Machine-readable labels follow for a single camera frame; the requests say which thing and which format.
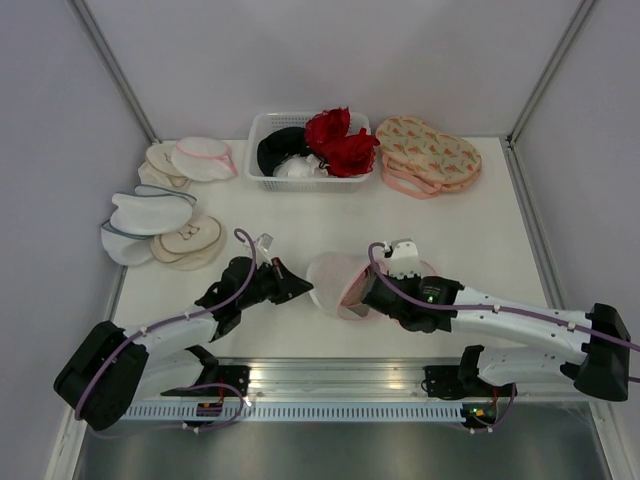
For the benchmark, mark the left aluminium frame post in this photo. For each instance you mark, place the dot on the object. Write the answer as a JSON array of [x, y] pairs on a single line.
[[101, 46]]

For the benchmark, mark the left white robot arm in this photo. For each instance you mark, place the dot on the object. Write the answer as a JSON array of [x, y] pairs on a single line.
[[114, 367]]

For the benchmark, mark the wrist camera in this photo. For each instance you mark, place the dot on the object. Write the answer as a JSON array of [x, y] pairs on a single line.
[[402, 259], [262, 245]]

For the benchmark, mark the white mesh pink-zipper laundry bag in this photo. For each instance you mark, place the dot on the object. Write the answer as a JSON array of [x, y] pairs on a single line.
[[338, 281]]

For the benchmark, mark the cream mesh bag rear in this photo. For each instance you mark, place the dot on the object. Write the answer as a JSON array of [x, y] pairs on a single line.
[[157, 168]]

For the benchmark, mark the cream mesh bag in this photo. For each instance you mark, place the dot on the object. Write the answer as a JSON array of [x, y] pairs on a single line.
[[157, 168], [191, 247]]

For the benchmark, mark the white bra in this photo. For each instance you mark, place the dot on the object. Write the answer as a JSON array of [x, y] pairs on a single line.
[[301, 167]]

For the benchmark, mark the white blue-trim mesh bag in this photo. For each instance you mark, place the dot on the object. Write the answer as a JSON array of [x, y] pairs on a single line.
[[139, 217]]

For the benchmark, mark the right aluminium frame post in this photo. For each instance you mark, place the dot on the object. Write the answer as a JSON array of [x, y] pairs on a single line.
[[569, 37]]

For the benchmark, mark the white slotted cable duct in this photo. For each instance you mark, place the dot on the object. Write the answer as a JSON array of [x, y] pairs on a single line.
[[297, 412]]

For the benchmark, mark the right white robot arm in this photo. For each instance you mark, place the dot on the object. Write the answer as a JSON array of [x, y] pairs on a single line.
[[589, 351]]

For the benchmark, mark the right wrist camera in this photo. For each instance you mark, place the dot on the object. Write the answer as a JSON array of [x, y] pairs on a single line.
[[402, 259]]

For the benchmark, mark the floral padded laundry bag stack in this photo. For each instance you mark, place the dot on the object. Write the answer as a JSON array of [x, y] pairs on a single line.
[[422, 162]]

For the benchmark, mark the white pink-trim mesh bag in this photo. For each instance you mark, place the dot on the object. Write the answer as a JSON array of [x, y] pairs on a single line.
[[203, 159]]

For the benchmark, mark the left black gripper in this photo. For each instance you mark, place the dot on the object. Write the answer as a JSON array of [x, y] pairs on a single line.
[[290, 285]]

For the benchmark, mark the red lace bra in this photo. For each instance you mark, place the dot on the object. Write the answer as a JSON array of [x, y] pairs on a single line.
[[342, 154]]

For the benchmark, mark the cream mesh bag front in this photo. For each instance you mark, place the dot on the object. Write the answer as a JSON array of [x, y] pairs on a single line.
[[191, 247]]

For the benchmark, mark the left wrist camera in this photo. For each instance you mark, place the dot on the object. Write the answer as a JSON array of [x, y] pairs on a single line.
[[262, 245]]

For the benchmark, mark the white plastic basket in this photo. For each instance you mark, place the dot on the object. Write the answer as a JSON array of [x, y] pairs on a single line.
[[264, 125]]

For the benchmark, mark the aluminium mounting rail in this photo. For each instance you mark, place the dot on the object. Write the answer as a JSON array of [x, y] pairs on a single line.
[[338, 379]]

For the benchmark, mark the black bra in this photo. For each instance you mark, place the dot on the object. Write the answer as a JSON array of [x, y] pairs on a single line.
[[280, 146]]

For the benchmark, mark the aluminium frame post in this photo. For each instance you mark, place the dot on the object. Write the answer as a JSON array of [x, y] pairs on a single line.
[[569, 37], [101, 46]]

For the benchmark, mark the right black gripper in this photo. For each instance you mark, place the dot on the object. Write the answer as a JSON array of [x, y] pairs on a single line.
[[412, 280]]

